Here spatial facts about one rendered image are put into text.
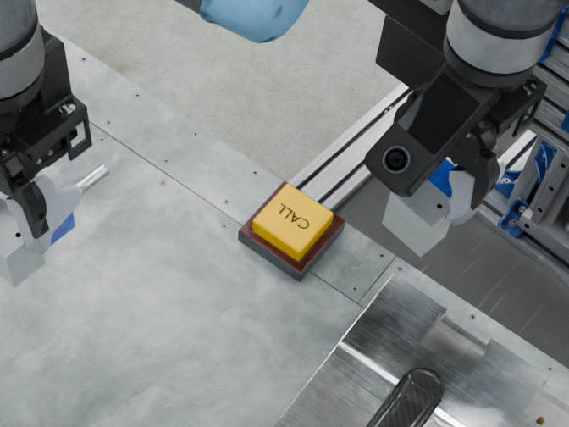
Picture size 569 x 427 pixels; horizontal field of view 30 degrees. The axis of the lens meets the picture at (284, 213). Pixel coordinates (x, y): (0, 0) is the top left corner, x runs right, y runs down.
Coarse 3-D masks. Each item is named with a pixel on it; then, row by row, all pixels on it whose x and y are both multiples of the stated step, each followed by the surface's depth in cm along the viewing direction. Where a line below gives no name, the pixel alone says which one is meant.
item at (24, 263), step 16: (96, 176) 96; (0, 208) 91; (0, 224) 90; (16, 224) 91; (64, 224) 94; (0, 240) 90; (16, 240) 90; (0, 256) 90; (16, 256) 90; (32, 256) 92; (0, 272) 93; (16, 272) 92; (32, 272) 94
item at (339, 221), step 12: (276, 192) 111; (264, 204) 110; (252, 216) 109; (336, 216) 110; (240, 228) 108; (336, 228) 109; (264, 240) 108; (324, 240) 108; (276, 252) 107; (312, 252) 107; (300, 264) 106
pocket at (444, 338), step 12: (432, 324) 97; (444, 324) 98; (456, 324) 98; (432, 336) 98; (444, 336) 98; (456, 336) 98; (468, 336) 97; (432, 348) 98; (444, 348) 98; (456, 348) 98; (468, 348) 98; (480, 348) 97; (456, 360) 97; (468, 360) 97; (468, 372) 97
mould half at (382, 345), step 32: (384, 288) 98; (416, 288) 98; (384, 320) 96; (416, 320) 96; (352, 352) 94; (384, 352) 94; (416, 352) 94; (512, 352) 95; (320, 384) 93; (352, 384) 93; (384, 384) 93; (448, 384) 93; (480, 384) 93; (512, 384) 93; (288, 416) 91; (320, 416) 91; (352, 416) 91; (448, 416) 92; (480, 416) 92; (512, 416) 92
